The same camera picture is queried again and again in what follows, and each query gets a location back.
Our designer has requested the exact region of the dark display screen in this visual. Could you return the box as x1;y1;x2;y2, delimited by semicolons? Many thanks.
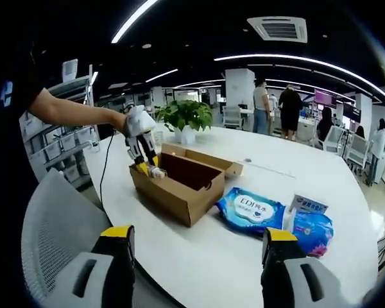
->
342;102;362;123

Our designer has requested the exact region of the straight ceiling light strip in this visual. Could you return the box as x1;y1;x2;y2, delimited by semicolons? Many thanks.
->
111;0;161;44

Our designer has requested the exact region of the person's black shirt sleeve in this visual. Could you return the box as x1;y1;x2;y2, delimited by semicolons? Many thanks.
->
0;38;51;112

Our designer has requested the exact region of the brown cardboard shoe box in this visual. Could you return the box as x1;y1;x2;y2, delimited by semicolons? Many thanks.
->
129;142;244;228

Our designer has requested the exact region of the grey mesh office chair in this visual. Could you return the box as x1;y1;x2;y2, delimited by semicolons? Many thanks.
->
21;168;116;307

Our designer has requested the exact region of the white ceiling air vent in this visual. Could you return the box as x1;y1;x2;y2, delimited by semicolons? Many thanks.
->
246;15;309;44

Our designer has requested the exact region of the white table cable cover plate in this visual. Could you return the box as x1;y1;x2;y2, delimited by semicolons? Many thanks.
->
242;156;296;179

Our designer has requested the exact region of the green plant in white pot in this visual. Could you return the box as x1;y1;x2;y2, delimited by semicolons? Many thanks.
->
155;99;214;145

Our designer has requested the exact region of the grey metal shelf rack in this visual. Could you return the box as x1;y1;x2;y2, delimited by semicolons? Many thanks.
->
19;65;100;190

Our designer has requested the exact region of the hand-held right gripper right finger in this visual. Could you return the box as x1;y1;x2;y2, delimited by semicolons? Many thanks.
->
261;227;352;308

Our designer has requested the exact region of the white blue carton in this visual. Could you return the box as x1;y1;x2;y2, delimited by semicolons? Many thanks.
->
288;194;329;215

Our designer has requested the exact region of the short ceiling light strip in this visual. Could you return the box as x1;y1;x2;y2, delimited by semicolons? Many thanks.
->
145;68;179;83

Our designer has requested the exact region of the purple display screen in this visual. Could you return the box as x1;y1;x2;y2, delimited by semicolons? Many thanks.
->
313;89;338;109

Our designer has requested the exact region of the blue wet wipes pack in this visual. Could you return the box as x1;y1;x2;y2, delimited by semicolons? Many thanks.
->
215;187;287;237

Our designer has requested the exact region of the long curved ceiling light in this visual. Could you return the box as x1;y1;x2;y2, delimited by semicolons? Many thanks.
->
214;53;385;108

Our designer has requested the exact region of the white office chair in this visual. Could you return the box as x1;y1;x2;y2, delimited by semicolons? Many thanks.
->
223;105;244;130
322;125;346;154
345;133;372;168

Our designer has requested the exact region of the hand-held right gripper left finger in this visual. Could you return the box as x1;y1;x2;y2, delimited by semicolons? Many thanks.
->
46;225;137;308

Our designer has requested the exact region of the white appliance with grille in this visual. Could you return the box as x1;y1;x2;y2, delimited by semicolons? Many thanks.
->
62;58;79;83

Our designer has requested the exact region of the blue soft tissue pack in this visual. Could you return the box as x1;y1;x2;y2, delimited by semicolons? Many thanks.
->
284;207;335;257

